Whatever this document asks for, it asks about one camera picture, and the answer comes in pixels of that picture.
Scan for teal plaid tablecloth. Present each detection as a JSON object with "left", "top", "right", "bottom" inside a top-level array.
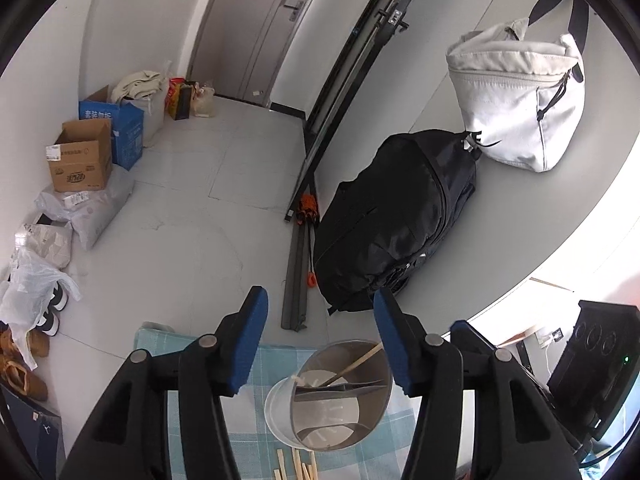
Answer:
[{"left": 132, "top": 327, "right": 426, "bottom": 480}]

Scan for grey door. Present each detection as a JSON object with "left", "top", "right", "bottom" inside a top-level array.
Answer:
[{"left": 187, "top": 0, "right": 336, "bottom": 106}]

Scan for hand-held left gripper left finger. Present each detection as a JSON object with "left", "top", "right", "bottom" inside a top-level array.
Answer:
[{"left": 59, "top": 285, "right": 270, "bottom": 480}]

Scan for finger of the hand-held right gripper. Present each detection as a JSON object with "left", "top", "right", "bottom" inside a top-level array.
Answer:
[{"left": 449, "top": 320, "right": 556, "bottom": 403}]

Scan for white translucent plastic bag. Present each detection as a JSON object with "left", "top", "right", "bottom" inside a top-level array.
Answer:
[{"left": 0, "top": 250, "right": 81, "bottom": 371}]

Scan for clear plastic bag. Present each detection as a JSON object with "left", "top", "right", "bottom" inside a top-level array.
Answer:
[{"left": 192, "top": 82, "right": 217, "bottom": 118}]

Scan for navy shopping bag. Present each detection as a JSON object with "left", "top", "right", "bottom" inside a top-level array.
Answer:
[{"left": 0, "top": 385, "right": 66, "bottom": 480}]

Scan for red snack packet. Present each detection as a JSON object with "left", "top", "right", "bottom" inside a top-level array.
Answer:
[{"left": 167, "top": 77, "right": 188, "bottom": 118}]

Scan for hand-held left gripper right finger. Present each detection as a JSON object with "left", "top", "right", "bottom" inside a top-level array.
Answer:
[{"left": 374, "top": 287, "right": 583, "bottom": 480}]

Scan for black white shoes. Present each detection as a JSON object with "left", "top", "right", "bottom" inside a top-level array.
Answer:
[{"left": 37, "top": 285, "right": 68, "bottom": 336}]

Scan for blue cardboard box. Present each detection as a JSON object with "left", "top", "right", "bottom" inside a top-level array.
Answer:
[{"left": 79, "top": 85, "right": 146, "bottom": 171}]

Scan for grey mailing bag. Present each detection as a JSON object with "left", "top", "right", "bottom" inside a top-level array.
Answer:
[{"left": 35, "top": 165, "right": 136, "bottom": 251}]

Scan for brown cardboard box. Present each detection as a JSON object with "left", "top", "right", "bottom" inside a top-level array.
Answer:
[{"left": 46, "top": 119, "right": 113, "bottom": 193}]

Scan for beige cloth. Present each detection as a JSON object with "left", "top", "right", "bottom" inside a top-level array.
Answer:
[{"left": 111, "top": 71, "right": 163, "bottom": 103}]

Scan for black backpack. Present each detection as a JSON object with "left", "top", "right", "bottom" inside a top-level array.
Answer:
[{"left": 312, "top": 129, "right": 483, "bottom": 316}]

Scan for white wrapped packet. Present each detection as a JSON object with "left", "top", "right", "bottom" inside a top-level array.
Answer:
[{"left": 15, "top": 222, "right": 73, "bottom": 268}]

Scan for light grey bag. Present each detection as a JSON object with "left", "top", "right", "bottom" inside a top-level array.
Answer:
[{"left": 446, "top": 0, "right": 591, "bottom": 173}]

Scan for brown shoe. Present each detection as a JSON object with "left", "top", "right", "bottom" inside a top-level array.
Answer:
[
  {"left": 0, "top": 355, "right": 48, "bottom": 401},
  {"left": 0, "top": 330, "right": 51, "bottom": 358}
]

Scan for white plastic container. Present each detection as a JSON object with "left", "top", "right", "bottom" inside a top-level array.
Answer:
[{"left": 127, "top": 77, "right": 168, "bottom": 148}]

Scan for orange black tool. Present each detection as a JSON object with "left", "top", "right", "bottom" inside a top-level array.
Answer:
[{"left": 295, "top": 194, "right": 321, "bottom": 226}]

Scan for grey metal bar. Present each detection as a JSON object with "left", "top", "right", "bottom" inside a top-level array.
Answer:
[{"left": 281, "top": 225, "right": 313, "bottom": 332}]

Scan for dark paper bag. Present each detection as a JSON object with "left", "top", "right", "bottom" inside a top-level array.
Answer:
[{"left": 172, "top": 82, "right": 198, "bottom": 121}]

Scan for black metal frame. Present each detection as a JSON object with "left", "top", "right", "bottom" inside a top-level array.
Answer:
[{"left": 284, "top": 0, "right": 436, "bottom": 221}]

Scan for white utensil holder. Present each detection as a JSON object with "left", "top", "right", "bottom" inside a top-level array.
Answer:
[{"left": 264, "top": 340, "right": 393, "bottom": 453}]

